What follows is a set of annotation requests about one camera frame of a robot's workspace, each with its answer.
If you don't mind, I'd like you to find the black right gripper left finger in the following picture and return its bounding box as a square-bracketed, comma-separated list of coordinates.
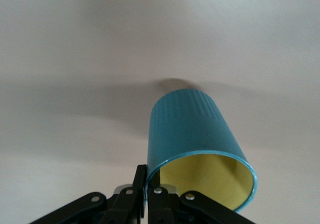
[29, 164, 147, 224]

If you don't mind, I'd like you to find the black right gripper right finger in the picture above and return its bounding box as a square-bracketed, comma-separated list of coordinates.
[147, 170, 256, 224]

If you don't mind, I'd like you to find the teal cup yellow inside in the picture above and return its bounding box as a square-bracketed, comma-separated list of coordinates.
[143, 87, 259, 214]

